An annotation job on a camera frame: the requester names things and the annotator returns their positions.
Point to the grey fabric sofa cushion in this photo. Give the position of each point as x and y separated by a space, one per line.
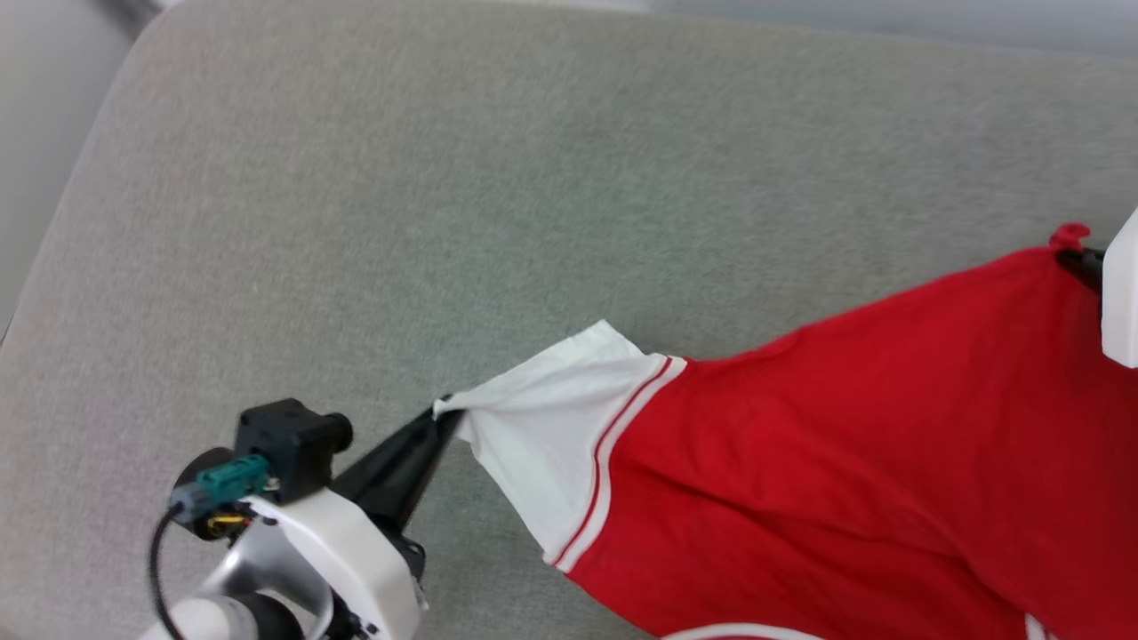
444 222

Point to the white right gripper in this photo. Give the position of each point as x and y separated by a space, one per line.
1122 302

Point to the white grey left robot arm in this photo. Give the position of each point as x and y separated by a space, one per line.
258 569

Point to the red garment with white trim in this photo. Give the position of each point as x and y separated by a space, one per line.
845 462

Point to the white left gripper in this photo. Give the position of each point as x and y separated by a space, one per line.
364 569

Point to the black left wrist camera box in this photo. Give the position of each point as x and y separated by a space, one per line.
284 444

